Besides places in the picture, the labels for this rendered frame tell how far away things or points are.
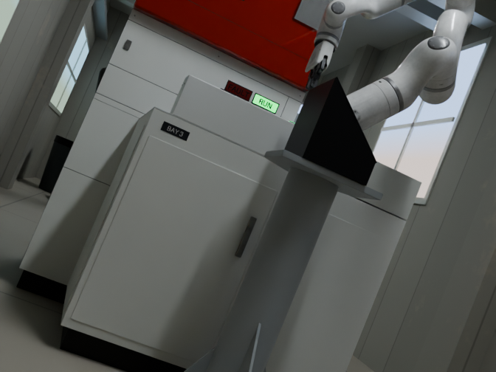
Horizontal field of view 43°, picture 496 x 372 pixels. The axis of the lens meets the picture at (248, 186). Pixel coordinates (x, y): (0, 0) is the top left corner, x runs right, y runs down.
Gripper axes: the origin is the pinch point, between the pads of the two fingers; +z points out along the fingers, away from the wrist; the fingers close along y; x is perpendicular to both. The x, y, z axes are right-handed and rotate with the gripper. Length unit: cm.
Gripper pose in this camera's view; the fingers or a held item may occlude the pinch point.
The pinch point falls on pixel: (311, 84)
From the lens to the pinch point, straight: 221.3
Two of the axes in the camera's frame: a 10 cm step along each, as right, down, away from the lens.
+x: 8.9, 3.9, 2.4
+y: 3.2, -1.5, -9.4
